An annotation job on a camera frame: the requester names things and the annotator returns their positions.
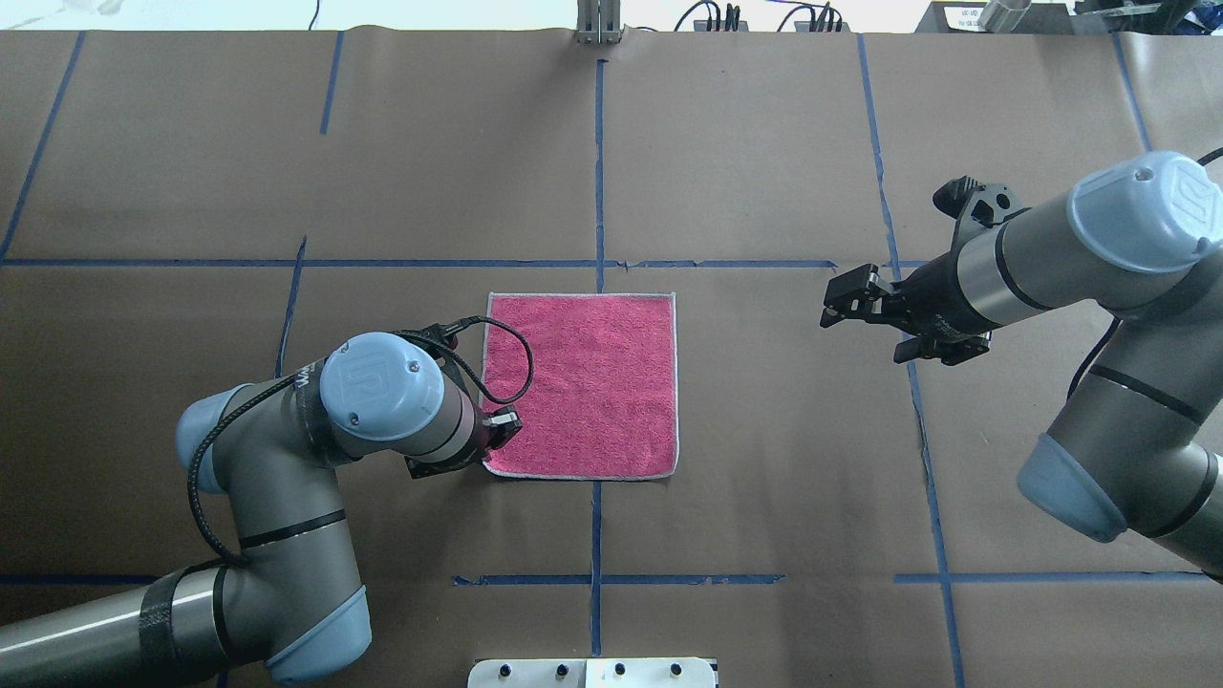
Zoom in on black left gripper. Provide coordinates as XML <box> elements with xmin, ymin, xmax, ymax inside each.
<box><xmin>472</xmin><ymin>406</ymin><xmax>523</xmax><ymax>452</ymax></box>

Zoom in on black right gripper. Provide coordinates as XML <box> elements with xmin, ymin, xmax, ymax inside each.
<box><xmin>819</xmin><ymin>255</ymin><xmax>967</xmax><ymax>339</ymax></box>

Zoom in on pink towel with grey edge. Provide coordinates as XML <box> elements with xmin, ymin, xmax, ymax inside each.
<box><xmin>483</xmin><ymin>292</ymin><xmax>678</xmax><ymax>481</ymax></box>

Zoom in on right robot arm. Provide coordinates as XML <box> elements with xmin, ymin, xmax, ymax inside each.
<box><xmin>821</xmin><ymin>152</ymin><xmax>1222</xmax><ymax>582</ymax></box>

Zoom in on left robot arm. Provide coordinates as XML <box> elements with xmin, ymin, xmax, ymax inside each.
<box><xmin>2</xmin><ymin>318</ymin><xmax>523</xmax><ymax>687</ymax></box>

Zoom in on grey equipment box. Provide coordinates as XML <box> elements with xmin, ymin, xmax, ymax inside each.
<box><xmin>914</xmin><ymin>1</ymin><xmax>1221</xmax><ymax>35</ymax></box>

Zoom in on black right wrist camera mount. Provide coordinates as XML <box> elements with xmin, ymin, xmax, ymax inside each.
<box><xmin>893</xmin><ymin>176</ymin><xmax>1033</xmax><ymax>367</ymax></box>

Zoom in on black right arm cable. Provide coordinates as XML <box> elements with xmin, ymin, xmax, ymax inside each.
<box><xmin>1065</xmin><ymin>145</ymin><xmax>1223</xmax><ymax>402</ymax></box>

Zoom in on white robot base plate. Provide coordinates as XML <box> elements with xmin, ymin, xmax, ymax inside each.
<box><xmin>467</xmin><ymin>656</ymin><xmax>720</xmax><ymax>687</ymax></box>

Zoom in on black cable plugs right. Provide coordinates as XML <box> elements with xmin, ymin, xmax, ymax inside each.
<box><xmin>777</xmin><ymin>1</ymin><xmax>850</xmax><ymax>33</ymax></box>

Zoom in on black cable plugs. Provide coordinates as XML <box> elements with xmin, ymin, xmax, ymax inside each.
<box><xmin>777</xmin><ymin>1</ymin><xmax>850</xmax><ymax>33</ymax></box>
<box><xmin>671</xmin><ymin>1</ymin><xmax>750</xmax><ymax>33</ymax></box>

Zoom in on black cable plugs left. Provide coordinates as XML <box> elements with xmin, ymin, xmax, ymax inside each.
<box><xmin>671</xmin><ymin>1</ymin><xmax>750</xmax><ymax>33</ymax></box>

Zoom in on aluminium camera post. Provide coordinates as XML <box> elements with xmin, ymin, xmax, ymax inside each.
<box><xmin>575</xmin><ymin>0</ymin><xmax>624</xmax><ymax>45</ymax></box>

